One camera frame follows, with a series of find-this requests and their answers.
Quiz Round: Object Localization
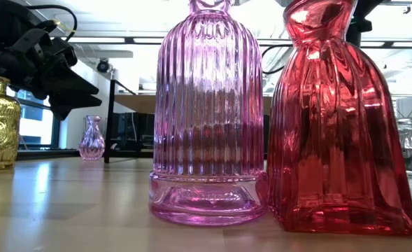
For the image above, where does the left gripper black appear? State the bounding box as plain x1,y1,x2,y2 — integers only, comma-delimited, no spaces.
8,20,103,122

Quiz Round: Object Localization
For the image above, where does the small purple swirl vase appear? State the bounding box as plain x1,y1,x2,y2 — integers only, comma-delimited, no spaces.
78,115,106,161

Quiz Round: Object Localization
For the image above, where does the pink ribbed bell vase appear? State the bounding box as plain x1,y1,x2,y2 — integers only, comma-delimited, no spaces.
148,0,269,227

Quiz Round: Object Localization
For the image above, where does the red pleated glass vase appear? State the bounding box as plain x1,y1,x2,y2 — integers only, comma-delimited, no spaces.
267,0,412,237

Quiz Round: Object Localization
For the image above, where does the yellow label tag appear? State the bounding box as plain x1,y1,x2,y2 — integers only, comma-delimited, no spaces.
53,20,70,34

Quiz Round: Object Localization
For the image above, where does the ceiling security camera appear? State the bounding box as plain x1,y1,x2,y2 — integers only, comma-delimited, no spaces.
96,58,111,74

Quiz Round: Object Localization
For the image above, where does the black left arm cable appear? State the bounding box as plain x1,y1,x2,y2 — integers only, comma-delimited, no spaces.
23,3,78,43

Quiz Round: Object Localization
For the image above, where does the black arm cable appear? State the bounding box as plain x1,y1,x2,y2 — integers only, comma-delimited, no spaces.
261,43,294,76
23,3,78,43

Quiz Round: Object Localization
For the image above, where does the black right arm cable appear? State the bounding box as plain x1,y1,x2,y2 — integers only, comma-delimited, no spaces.
261,43,294,76

